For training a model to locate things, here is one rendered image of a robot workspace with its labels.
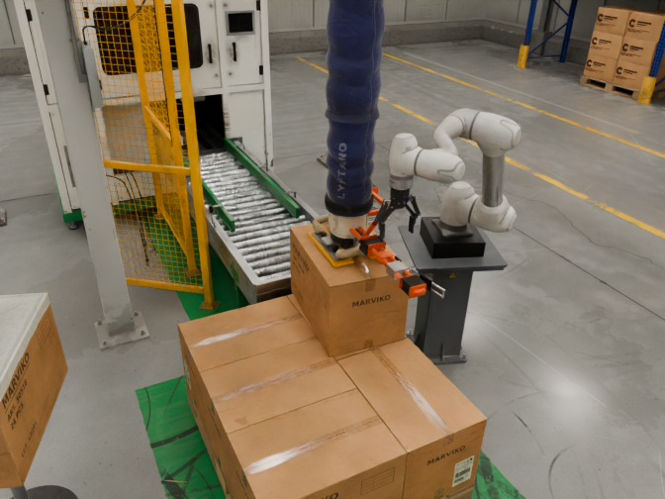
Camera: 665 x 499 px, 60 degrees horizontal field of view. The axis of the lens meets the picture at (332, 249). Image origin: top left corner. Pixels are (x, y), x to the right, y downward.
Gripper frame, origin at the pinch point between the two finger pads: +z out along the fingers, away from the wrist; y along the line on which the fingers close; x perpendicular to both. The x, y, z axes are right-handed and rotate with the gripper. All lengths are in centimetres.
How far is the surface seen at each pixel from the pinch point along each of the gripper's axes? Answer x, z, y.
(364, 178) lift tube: -30.5, -11.9, 0.2
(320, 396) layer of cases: 10, 68, 38
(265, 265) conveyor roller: -105, 70, 25
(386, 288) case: -10.1, 34.7, -3.2
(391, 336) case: -10, 63, -8
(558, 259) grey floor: -109, 122, -219
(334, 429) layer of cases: 30, 68, 39
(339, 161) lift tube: -34.6, -19.7, 10.5
